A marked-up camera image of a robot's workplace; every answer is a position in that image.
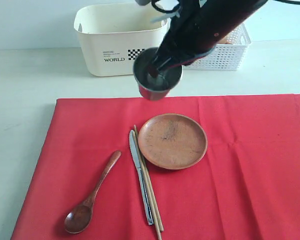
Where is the brown egg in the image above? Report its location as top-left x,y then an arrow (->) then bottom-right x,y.
218,37 -> 231,45

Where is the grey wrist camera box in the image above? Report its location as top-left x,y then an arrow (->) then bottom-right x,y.
135,0 -> 151,6

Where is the cream plastic bin WORLD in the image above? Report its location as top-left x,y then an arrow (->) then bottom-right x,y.
73,2 -> 168,77

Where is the brown wooden plate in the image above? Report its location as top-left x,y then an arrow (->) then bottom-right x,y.
137,113 -> 208,170

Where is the dark wooden spoon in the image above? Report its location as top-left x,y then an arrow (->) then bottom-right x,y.
64,150 -> 122,234

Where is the wooden chopstick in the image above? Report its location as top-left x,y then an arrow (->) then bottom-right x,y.
129,129 -> 162,240
133,124 -> 164,232

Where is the white perforated plastic basket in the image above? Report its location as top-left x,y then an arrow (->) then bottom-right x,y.
184,23 -> 252,71

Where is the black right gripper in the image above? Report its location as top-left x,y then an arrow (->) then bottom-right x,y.
148,7 -> 215,77

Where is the silver table knife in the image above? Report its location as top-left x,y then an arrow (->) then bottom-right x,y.
129,130 -> 154,226

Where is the stainless steel cup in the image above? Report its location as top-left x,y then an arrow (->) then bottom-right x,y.
132,47 -> 183,101

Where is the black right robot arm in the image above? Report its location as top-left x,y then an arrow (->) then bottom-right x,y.
146,0 -> 266,77

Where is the red table cloth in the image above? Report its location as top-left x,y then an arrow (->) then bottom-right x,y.
11,94 -> 300,240

